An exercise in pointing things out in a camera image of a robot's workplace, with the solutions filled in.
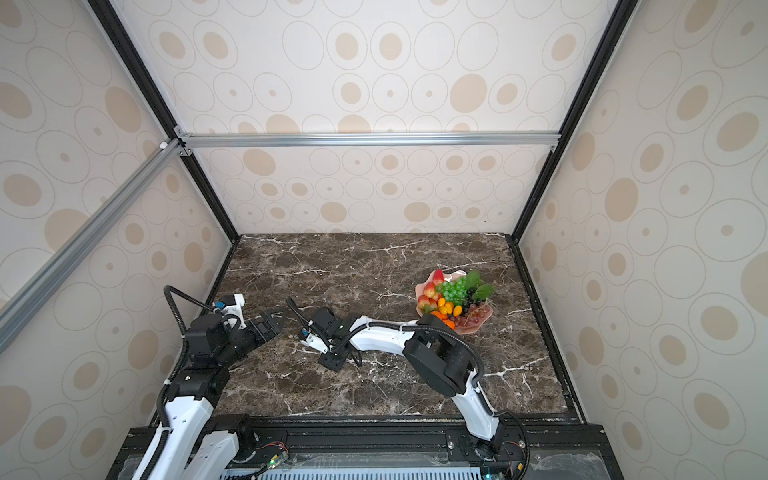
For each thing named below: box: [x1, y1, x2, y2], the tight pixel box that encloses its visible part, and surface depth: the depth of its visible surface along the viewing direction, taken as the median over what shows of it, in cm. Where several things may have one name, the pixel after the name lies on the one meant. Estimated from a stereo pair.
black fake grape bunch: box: [462, 287, 482, 317], surface depth 96 cm
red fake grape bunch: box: [448, 298, 495, 327], surface depth 91 cm
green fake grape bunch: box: [436, 270, 495, 306], surface depth 99 cm
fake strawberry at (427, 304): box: [418, 295, 438, 313], surface depth 94 cm
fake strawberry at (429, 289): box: [423, 281, 436, 298], surface depth 99 cm
